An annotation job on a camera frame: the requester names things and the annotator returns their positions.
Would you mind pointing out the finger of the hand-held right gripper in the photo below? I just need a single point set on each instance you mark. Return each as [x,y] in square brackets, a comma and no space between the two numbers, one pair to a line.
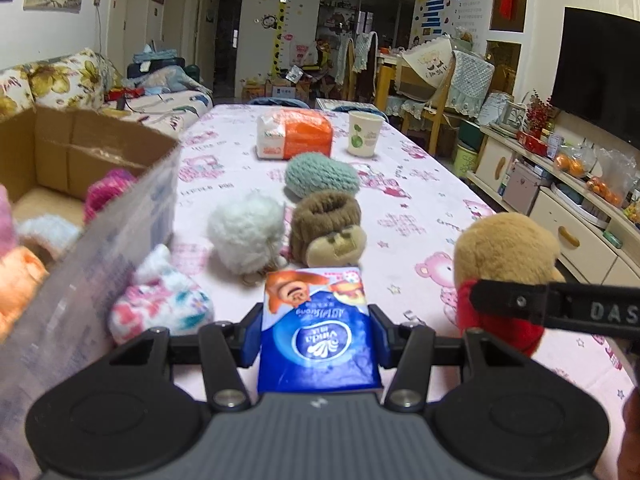
[515,302]

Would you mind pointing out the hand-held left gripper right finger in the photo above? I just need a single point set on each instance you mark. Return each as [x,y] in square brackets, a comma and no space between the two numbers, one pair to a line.
[382,345]

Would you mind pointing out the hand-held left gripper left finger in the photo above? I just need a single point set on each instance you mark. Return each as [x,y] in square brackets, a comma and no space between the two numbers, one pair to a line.
[247,340]

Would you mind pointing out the brown teddy bear red shirt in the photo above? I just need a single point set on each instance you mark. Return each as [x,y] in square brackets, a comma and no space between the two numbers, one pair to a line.
[505,245]

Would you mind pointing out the blue tissue packet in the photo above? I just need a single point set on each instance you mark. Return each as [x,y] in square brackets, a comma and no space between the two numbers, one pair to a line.
[320,330]

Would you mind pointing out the floral fluffy sock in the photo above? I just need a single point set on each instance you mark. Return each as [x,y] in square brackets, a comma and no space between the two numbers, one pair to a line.
[160,305]

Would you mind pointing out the white fluffy pompom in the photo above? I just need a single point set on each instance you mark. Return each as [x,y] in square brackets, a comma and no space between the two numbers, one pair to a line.
[245,235]

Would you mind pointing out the brown knitted bootie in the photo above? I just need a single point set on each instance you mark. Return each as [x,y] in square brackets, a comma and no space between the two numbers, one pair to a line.
[325,225]

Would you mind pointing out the teal knitted hat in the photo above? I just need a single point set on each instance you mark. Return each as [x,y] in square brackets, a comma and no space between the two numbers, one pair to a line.
[320,177]

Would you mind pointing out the magenta knitted hat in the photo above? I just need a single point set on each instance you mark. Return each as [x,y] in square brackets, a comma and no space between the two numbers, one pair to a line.
[107,192]

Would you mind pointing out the light blue fluffy headband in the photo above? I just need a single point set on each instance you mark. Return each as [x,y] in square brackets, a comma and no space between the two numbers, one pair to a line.
[47,232]

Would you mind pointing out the orange knitted hat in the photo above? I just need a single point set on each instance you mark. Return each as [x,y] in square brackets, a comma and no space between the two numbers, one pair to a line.
[20,285]

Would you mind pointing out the cardboard box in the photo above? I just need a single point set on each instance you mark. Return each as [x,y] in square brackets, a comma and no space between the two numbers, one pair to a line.
[100,150]

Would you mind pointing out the pink fluffy plush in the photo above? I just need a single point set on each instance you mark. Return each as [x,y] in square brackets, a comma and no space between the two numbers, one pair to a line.
[6,220]

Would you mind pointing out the person's right hand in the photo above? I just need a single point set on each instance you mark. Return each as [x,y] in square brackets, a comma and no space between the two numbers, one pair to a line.
[633,415]

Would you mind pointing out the cream television cabinet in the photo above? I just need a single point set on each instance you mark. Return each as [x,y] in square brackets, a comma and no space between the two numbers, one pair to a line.
[565,225]

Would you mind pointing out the grey metal case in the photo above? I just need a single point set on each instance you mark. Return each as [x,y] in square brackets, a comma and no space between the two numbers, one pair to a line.
[522,187]

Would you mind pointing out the bag of oranges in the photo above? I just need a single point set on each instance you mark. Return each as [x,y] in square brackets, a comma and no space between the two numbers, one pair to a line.
[605,190]
[570,165]

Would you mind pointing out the pink printed tablecloth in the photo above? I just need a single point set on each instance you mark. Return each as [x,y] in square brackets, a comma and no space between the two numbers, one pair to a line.
[410,200]

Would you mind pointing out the green bin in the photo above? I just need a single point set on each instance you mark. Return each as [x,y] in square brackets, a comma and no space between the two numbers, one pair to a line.
[465,160]

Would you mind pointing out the red gift box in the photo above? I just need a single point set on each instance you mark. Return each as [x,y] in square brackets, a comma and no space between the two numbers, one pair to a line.
[532,144]

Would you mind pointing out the red berry plant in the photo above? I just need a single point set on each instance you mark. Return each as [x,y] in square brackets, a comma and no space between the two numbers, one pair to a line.
[539,112]

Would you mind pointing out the orange tissue pack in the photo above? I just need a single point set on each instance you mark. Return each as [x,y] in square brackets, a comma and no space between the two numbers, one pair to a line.
[295,135]

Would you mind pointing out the paper cup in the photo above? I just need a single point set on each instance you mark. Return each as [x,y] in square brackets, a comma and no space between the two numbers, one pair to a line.
[365,135]

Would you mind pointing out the wooden chair quilted cover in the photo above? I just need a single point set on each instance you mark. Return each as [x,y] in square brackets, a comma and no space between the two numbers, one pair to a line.
[470,80]

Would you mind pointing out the blue padded chair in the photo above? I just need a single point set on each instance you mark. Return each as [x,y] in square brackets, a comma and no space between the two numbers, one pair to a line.
[357,111]
[277,102]

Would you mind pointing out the television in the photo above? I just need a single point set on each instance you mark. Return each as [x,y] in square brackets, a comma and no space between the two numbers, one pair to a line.
[600,75]

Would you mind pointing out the cartoon printed sofa cover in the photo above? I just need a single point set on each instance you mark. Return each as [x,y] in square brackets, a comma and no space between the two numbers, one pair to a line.
[170,110]

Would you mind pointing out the yellow wooden table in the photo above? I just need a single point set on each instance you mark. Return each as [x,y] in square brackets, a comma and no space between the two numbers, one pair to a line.
[385,80]

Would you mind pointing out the red flat box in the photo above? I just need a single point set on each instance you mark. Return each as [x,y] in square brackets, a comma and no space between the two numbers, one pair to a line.
[125,95]

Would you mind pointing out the chair draped with clothes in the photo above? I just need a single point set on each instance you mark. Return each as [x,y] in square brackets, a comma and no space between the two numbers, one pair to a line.
[357,60]

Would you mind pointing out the black suitcase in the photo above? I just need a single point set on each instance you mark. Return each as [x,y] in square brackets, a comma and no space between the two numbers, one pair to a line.
[155,69]

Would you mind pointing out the floral sofa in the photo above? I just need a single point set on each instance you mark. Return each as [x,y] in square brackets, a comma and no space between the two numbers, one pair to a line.
[111,75]

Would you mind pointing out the floral sofa cushion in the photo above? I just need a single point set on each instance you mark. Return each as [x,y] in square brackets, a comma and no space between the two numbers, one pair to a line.
[15,90]
[65,77]

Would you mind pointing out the giraffe height chart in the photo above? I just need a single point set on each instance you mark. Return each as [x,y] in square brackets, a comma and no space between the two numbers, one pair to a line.
[282,20]

